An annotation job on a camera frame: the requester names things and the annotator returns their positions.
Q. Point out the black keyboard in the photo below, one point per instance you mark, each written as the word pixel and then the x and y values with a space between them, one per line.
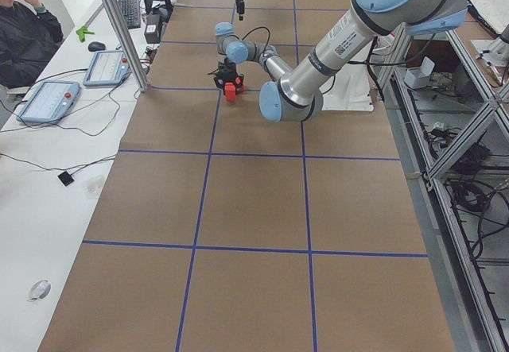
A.
pixel 130 10

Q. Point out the far blue teach pendant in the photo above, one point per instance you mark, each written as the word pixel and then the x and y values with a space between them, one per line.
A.
pixel 107 69

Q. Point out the blue teach pendant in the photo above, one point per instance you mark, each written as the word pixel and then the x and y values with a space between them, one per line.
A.
pixel 107 69
pixel 49 103

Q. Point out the black computer mouse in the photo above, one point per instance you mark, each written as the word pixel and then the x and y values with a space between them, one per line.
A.
pixel 96 46

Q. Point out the green plastic tool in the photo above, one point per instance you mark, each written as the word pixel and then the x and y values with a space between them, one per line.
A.
pixel 82 32

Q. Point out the near blue teach pendant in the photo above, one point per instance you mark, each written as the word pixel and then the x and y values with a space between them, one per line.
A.
pixel 49 103

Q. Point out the white open box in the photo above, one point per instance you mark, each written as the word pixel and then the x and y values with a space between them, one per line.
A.
pixel 419 77

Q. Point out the small black square device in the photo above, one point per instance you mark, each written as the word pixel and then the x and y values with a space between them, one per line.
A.
pixel 65 178

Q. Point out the seated person black jacket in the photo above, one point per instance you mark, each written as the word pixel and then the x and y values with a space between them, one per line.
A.
pixel 30 37

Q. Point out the clear tape roll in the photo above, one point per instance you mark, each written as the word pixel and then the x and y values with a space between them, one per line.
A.
pixel 39 290

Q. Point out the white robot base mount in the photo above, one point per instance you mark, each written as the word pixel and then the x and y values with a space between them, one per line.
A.
pixel 348 90

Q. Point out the aluminium frame post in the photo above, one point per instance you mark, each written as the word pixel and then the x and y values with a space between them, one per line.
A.
pixel 122 32

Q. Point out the aluminium frame rack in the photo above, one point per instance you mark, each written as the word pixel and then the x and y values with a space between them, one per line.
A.
pixel 454 138

